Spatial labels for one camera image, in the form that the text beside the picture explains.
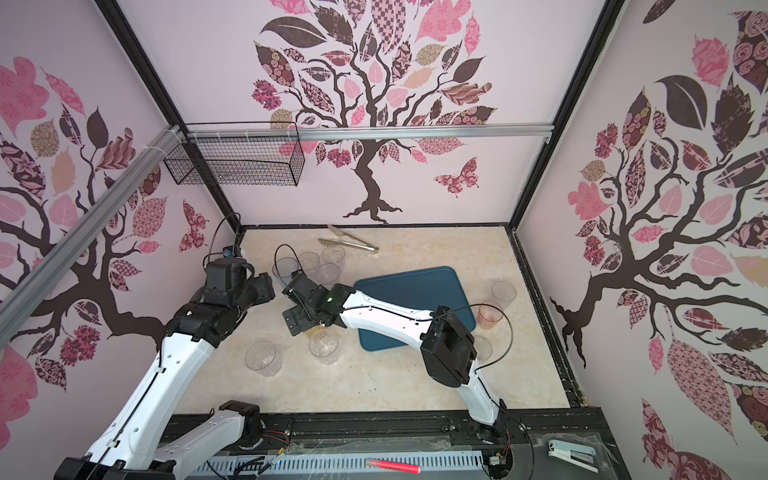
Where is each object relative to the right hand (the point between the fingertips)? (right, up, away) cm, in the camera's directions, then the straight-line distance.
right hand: (303, 310), depth 80 cm
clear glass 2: (+3, +15, +28) cm, 32 cm away
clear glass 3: (+2, +9, +20) cm, 22 cm away
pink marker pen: (+27, -35, -12) cm, 46 cm away
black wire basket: (-16, +48, +14) cm, 53 cm away
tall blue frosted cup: (-11, +10, +14) cm, 21 cm away
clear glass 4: (+4, -12, +7) cm, 14 cm away
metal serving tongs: (0, +20, +34) cm, 39 cm away
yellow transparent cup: (+5, -3, -9) cm, 11 cm away
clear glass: (-5, +13, +23) cm, 27 cm away
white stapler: (+68, -32, -12) cm, 76 cm away
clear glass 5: (-13, -15, +4) cm, 20 cm away
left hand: (-10, +7, -5) cm, 13 cm away
